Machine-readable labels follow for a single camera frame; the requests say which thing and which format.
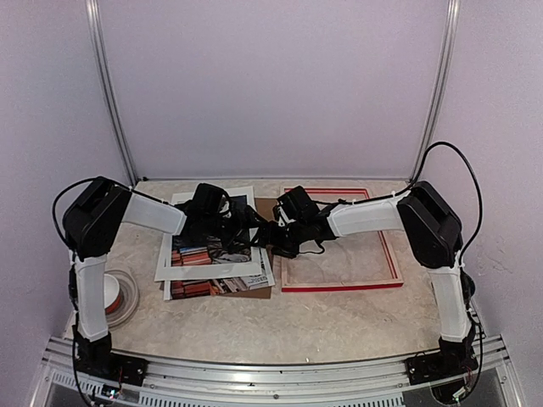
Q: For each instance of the right aluminium post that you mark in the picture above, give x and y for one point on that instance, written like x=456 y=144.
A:
x=440 y=82

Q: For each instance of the cat photo print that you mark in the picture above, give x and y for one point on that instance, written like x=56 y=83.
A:
x=257 y=287

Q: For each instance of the white mat board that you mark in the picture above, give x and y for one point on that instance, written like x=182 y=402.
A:
x=206 y=262

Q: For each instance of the white red bowl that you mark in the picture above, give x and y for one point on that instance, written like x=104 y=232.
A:
x=111 y=293

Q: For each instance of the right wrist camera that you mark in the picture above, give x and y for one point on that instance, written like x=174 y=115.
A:
x=296 y=206

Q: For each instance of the dark green mug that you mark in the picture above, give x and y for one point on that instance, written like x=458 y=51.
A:
x=468 y=287

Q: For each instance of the red wooden picture frame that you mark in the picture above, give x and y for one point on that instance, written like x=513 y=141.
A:
x=357 y=262

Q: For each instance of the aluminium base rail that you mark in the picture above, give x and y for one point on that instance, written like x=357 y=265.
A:
x=373 y=382

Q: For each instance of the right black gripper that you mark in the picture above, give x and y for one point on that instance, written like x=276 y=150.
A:
x=271 y=237

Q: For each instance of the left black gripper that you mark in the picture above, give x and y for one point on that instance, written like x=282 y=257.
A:
x=242 y=228

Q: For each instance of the left aluminium post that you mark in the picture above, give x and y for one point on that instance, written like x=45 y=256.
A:
x=107 y=86

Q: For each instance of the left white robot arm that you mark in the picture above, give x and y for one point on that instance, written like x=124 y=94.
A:
x=90 y=226

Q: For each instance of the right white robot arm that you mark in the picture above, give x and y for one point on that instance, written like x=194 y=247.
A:
x=434 y=232

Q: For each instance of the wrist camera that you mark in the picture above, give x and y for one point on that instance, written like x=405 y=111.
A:
x=210 y=200
x=296 y=206

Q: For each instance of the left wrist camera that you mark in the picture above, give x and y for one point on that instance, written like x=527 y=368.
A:
x=210 y=200

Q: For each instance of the aluminium post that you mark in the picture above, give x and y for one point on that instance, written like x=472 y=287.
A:
x=440 y=82
x=107 y=86

